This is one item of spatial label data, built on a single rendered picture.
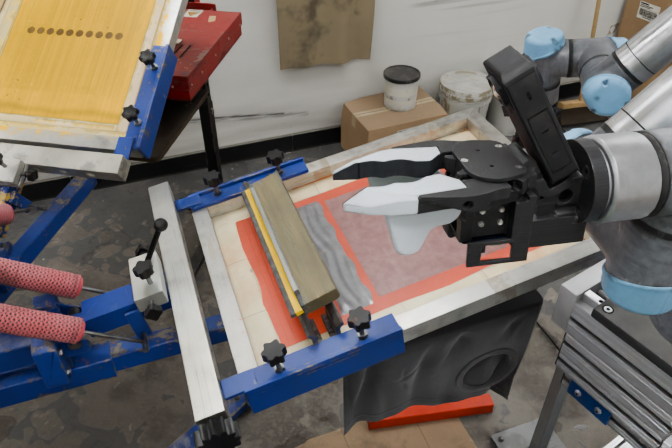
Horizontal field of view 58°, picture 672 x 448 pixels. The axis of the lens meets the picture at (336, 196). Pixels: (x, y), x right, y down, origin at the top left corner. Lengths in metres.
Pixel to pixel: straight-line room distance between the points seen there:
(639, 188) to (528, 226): 0.09
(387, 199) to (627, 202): 0.20
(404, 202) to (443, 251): 0.88
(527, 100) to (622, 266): 0.23
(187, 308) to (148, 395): 1.28
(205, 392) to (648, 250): 0.74
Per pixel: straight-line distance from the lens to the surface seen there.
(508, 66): 0.47
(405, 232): 0.48
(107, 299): 1.33
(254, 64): 3.32
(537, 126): 0.49
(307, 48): 3.29
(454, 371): 1.49
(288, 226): 1.29
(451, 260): 1.31
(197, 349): 1.16
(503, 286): 1.22
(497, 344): 1.49
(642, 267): 0.63
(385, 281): 1.28
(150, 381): 2.52
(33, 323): 1.24
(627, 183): 0.54
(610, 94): 1.16
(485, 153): 0.51
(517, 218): 0.50
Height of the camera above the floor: 1.96
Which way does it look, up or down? 37 degrees down
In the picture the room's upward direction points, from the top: straight up
